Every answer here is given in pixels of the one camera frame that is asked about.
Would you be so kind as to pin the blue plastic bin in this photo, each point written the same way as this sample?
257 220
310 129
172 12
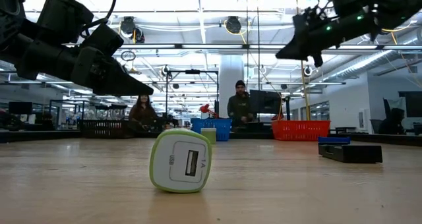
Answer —
224 128

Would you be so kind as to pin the white sand hourglass black caps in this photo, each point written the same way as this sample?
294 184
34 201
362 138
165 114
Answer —
102 107

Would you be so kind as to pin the black small digital display device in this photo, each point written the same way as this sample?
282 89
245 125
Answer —
351 153

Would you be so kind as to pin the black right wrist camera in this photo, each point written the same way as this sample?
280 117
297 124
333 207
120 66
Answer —
303 21

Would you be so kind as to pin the red plastic bin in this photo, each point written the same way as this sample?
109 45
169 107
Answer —
300 130

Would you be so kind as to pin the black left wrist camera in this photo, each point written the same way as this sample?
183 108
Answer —
103 39

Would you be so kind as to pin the black plastic basket tray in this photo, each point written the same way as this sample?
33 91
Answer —
99 129

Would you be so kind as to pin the black aluminium table frame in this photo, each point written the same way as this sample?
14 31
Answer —
39 135

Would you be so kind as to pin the seated person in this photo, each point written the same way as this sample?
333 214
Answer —
392 122

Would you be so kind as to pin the green white USB charger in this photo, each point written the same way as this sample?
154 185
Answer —
180 161

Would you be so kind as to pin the black computer monitor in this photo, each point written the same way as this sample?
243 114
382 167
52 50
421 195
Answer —
267 102

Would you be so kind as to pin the black background monitor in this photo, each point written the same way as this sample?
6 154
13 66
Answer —
20 107

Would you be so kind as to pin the standing person with cap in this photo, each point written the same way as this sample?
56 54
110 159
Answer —
240 107

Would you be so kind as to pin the silver ceiling air duct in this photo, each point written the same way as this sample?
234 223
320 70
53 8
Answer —
356 67

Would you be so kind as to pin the white building column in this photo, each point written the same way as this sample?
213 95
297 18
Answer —
230 69

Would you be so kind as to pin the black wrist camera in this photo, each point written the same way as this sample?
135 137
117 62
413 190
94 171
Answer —
303 21
103 39

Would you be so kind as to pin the black metal gantry frame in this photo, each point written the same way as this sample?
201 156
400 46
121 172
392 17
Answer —
192 71

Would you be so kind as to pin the black wall screen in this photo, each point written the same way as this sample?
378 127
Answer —
413 103

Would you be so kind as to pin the small red background object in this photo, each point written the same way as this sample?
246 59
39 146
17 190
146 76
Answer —
206 108

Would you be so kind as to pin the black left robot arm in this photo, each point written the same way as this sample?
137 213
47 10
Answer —
62 18

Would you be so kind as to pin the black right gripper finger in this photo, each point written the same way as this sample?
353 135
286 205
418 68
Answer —
296 49

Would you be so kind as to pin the blue small digital display device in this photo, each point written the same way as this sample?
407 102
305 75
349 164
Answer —
334 140

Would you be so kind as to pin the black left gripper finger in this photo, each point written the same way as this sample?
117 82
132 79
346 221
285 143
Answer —
122 84

